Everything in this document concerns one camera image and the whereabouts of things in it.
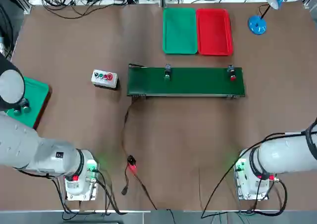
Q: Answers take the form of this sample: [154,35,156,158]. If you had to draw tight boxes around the green-capped push-button part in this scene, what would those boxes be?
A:
[164,63,172,82]

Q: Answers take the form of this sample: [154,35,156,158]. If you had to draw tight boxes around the grey push-button control box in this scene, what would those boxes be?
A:
[90,68,120,90]

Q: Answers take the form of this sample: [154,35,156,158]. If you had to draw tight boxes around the red-capped push-button part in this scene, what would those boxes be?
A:
[227,64,237,82]

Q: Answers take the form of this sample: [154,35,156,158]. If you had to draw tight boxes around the green belt conveyor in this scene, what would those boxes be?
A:
[126,63,247,101]

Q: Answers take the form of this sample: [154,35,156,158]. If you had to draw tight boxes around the green tray holding spare parts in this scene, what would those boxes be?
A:
[4,76,50,130]

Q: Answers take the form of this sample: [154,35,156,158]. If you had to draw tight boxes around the small black power module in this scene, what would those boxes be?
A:
[126,155,138,172]

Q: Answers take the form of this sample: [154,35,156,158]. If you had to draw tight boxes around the large green plastic tray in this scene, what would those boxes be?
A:
[162,7,199,55]

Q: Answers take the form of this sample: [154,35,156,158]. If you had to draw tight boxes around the red plastic tray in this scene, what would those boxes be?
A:
[196,8,234,56]

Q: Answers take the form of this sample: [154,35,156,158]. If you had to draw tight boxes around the blue desk lamp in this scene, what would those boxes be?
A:
[248,0,296,36]

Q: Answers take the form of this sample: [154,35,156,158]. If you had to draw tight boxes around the red-black conveyor cable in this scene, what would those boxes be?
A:
[120,99,159,211]

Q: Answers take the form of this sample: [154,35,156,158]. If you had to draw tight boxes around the black left arm base cable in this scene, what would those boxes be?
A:
[51,168,128,216]

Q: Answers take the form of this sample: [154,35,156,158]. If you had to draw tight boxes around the black arm base cable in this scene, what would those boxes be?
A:
[51,168,128,216]
[257,175,288,215]

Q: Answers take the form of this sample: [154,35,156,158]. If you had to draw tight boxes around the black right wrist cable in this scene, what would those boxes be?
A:
[201,131,309,219]

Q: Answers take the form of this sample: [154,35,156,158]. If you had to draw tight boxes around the black loose cable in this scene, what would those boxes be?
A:
[41,0,105,19]

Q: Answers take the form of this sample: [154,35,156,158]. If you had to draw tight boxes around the black right arm base cable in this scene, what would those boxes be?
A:
[257,175,288,215]

